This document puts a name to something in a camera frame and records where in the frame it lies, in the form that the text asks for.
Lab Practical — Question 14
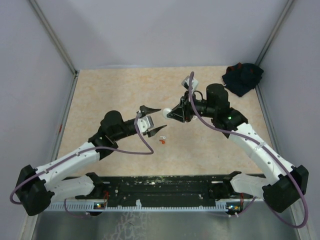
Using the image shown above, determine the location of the dark blue cloth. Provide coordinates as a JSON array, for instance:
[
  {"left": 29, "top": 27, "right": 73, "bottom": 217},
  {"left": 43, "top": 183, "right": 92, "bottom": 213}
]
[{"left": 222, "top": 62, "right": 264, "bottom": 97}]

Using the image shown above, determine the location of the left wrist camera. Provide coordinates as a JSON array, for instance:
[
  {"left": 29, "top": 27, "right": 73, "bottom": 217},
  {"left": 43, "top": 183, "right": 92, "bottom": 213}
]
[{"left": 137, "top": 115, "right": 155, "bottom": 134}]

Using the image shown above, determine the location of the white earbud charging case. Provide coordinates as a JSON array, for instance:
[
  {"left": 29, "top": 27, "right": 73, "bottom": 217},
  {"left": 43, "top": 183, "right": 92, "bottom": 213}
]
[{"left": 162, "top": 108, "right": 172, "bottom": 119}]

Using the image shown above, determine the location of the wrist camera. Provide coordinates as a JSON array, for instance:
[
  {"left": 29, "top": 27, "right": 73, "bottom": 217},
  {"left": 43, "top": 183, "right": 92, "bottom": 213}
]
[
  {"left": 181, "top": 75, "right": 200, "bottom": 91},
  {"left": 137, "top": 115, "right": 155, "bottom": 134}
]

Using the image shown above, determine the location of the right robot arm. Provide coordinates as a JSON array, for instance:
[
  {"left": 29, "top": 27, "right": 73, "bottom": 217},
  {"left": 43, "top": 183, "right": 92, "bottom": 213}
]
[{"left": 162, "top": 83, "right": 309, "bottom": 213}]

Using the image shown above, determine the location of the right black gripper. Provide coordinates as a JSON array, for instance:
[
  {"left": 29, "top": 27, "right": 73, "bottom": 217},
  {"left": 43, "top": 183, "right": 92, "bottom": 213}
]
[{"left": 168, "top": 90, "right": 217, "bottom": 122}]

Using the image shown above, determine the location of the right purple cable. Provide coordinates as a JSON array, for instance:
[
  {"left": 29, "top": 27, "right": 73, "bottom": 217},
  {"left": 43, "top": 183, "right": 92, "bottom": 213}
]
[{"left": 188, "top": 71, "right": 310, "bottom": 229}]

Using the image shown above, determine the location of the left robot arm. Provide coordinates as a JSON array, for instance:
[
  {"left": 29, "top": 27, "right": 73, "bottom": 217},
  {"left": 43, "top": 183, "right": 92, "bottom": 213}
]
[{"left": 9, "top": 105, "right": 162, "bottom": 216}]

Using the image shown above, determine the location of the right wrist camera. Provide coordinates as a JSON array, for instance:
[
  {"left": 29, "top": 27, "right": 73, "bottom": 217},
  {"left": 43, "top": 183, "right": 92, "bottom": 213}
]
[{"left": 181, "top": 75, "right": 200, "bottom": 91}]

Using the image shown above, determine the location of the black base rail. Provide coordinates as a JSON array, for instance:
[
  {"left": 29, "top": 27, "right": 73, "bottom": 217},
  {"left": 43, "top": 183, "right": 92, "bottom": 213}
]
[{"left": 76, "top": 175, "right": 252, "bottom": 215}]

